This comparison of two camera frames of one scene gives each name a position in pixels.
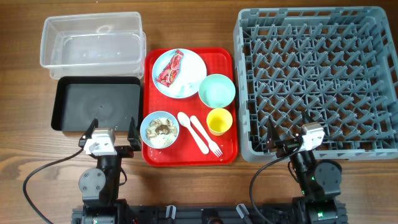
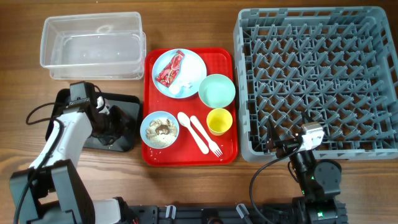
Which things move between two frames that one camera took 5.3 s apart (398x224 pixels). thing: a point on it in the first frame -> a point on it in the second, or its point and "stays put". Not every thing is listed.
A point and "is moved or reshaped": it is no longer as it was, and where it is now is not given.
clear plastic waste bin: x=93 y=45 stays put
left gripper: x=127 y=151 -> x=122 y=125
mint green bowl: x=217 y=91 stays put
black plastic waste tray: x=76 y=101 is moved or reshaped
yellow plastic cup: x=219 y=121 stays put
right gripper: x=274 y=140 stays put
